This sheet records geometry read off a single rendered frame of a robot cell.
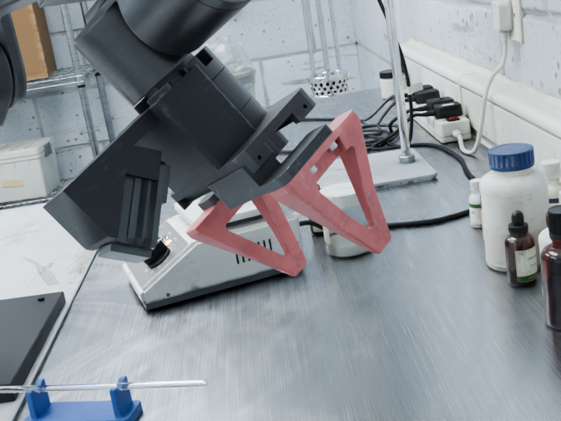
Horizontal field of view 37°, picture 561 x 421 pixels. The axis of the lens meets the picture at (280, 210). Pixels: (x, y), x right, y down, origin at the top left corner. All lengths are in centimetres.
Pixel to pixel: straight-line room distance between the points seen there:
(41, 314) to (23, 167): 224
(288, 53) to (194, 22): 296
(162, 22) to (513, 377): 44
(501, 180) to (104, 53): 53
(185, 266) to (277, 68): 248
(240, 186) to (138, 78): 8
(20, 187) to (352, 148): 282
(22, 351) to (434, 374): 42
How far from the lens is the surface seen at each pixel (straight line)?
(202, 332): 90
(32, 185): 324
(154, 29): 45
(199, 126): 47
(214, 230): 55
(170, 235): 103
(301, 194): 45
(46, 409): 80
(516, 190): 91
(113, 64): 49
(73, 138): 350
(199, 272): 98
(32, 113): 352
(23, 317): 101
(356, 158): 48
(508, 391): 72
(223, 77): 50
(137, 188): 47
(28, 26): 311
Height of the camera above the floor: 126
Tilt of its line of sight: 16 degrees down
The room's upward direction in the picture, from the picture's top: 9 degrees counter-clockwise
